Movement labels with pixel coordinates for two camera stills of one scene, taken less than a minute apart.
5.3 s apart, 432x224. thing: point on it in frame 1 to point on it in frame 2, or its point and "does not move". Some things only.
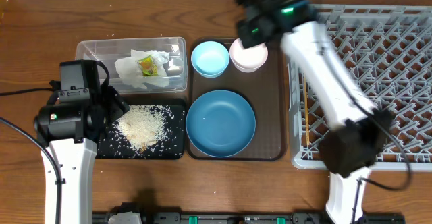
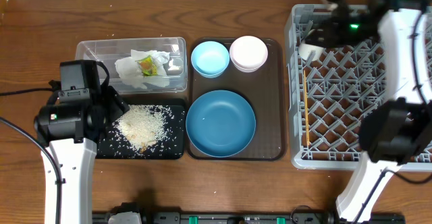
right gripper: (249, 39) to (326, 36)
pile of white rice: (142, 125) does not move
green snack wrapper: (148, 66) does not move
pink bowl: (248, 59) does not move
